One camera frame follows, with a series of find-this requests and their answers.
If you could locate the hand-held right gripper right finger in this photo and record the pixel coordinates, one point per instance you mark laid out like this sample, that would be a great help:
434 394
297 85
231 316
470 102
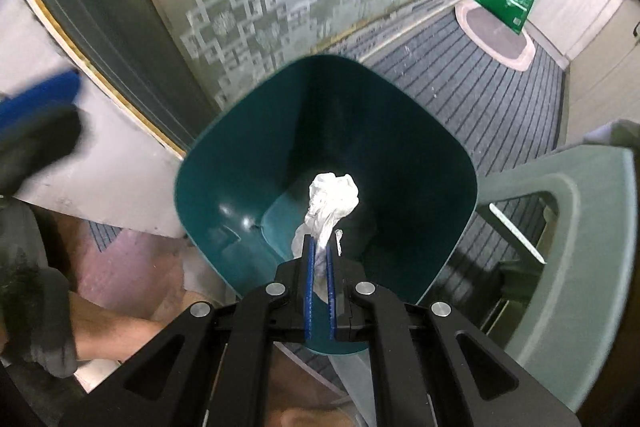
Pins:
330 297

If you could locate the teal plastic trash bin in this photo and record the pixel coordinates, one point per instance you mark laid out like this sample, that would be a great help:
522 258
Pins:
380 147

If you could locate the person's leg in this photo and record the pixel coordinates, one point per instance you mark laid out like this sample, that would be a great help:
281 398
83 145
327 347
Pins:
125 327

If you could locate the pale green plastic stool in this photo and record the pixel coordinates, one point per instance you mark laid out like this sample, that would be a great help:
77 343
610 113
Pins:
585 267

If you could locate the white tissue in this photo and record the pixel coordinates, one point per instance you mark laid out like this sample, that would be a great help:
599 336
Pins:
332 197

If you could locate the dark grey shorts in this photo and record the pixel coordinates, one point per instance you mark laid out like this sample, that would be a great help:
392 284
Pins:
35 307

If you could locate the pink and grey floor mat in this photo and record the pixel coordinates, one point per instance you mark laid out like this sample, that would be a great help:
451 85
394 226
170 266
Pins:
500 34

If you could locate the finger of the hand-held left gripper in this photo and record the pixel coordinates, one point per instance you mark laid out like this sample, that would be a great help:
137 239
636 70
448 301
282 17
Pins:
47 92
37 147

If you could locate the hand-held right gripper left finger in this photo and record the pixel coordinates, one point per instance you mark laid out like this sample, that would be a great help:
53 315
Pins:
309 292

